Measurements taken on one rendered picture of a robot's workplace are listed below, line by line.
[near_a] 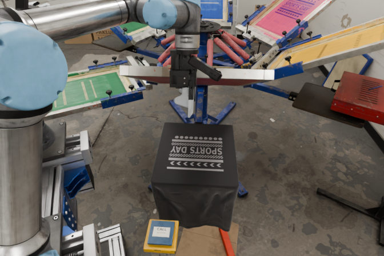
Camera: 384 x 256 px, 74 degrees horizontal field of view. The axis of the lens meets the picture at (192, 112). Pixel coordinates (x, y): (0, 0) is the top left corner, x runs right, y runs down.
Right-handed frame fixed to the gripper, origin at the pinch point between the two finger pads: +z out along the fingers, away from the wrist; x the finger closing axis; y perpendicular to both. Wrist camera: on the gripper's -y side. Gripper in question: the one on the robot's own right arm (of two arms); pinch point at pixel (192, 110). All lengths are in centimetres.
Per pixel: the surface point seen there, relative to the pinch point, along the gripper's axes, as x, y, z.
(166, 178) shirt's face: -30, 15, 47
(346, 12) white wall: -320, -200, -46
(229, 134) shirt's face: -65, -20, 37
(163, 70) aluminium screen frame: -14.9, 12.1, -10.5
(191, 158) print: -44, 3, 43
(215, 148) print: -52, -11, 41
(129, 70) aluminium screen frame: -14.8, 25.2, -10.3
